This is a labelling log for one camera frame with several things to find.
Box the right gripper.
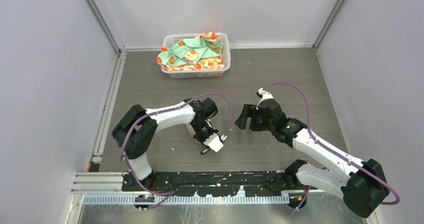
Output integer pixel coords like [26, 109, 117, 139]
[235, 103, 275, 132]

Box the large metal keyring holder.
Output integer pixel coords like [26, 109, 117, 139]
[186, 124, 202, 147]

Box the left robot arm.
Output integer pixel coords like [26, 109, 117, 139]
[111, 98, 224, 191]

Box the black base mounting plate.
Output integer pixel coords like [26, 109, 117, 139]
[141, 170, 307, 197]

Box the green orange patterned cloth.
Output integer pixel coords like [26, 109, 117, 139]
[156, 32, 225, 71]

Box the white plastic basket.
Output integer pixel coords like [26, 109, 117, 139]
[161, 33, 231, 79]

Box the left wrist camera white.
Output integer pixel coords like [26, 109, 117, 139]
[203, 133, 224, 152]

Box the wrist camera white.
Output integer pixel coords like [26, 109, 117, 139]
[203, 133, 224, 152]
[256, 88, 274, 110]

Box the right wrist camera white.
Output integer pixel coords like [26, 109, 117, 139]
[256, 88, 274, 110]

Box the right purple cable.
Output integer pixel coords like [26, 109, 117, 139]
[263, 81, 401, 216]

